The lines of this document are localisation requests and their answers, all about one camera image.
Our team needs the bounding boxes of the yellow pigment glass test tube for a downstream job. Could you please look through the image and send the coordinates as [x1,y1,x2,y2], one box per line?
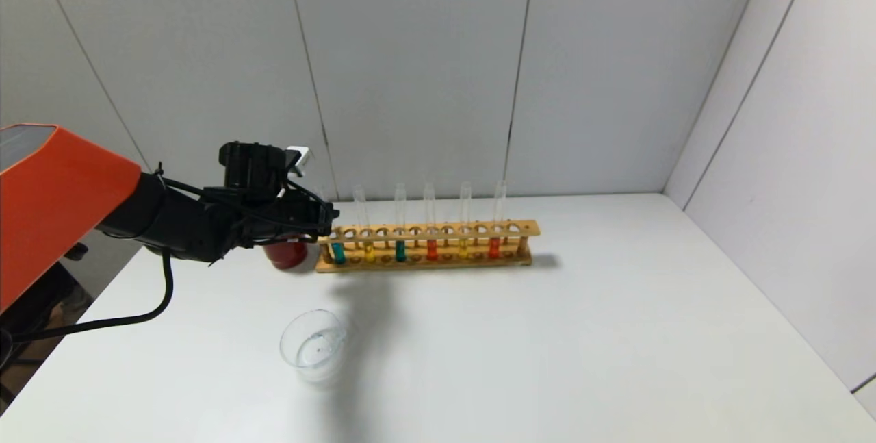
[459,181,473,259]
[352,184,376,263]

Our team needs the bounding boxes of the clear glass dish with spout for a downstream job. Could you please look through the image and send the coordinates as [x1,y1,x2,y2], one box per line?
[279,309,350,383]

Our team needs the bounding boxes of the thick black cable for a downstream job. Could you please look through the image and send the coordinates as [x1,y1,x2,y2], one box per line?
[0,248,175,362]

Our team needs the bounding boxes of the wooden test tube rack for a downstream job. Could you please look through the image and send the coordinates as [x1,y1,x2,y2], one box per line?
[315,220,541,274]

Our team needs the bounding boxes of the red pigment glass test tube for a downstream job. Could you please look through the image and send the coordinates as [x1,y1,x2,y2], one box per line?
[489,180,508,259]
[424,183,439,261]

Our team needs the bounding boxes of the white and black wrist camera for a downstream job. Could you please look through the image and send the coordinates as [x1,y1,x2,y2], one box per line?
[277,146,313,187]

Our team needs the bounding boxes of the dark red plastic cup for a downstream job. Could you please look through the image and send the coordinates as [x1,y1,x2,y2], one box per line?
[263,241,309,271]

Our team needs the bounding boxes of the blue pigment glass test tube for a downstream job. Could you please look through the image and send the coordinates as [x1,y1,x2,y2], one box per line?
[394,183,409,263]
[316,186,347,266]

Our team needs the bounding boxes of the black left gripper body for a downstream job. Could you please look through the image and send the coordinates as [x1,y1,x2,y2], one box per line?
[282,190,333,243]

